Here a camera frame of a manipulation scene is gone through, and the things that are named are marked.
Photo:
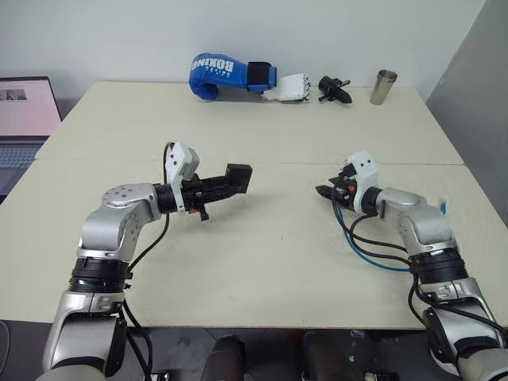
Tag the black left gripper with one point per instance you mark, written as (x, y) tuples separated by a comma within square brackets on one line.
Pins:
[(195, 196)]

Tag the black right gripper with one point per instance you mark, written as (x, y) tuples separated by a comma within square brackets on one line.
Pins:
[(346, 194)]

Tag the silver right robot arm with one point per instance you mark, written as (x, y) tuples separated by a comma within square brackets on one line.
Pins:
[(426, 230)]

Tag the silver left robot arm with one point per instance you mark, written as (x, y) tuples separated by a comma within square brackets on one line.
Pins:
[(119, 222)]

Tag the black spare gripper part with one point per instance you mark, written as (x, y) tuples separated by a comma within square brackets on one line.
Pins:
[(333, 89)]

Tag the white robotic hand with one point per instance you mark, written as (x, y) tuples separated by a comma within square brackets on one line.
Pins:
[(291, 88)]

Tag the blue boxing glove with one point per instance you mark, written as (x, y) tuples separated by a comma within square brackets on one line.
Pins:
[(222, 73)]

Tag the stainless steel cup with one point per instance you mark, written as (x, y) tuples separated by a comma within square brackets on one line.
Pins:
[(383, 87)]

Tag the open laptop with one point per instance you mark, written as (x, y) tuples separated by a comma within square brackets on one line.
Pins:
[(21, 119)]

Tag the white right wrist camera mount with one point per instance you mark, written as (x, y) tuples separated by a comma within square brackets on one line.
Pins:
[(365, 170)]

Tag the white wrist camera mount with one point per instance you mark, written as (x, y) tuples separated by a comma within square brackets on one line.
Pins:
[(365, 170), (180, 158)]

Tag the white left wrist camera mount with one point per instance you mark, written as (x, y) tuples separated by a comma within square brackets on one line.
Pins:
[(180, 158)]

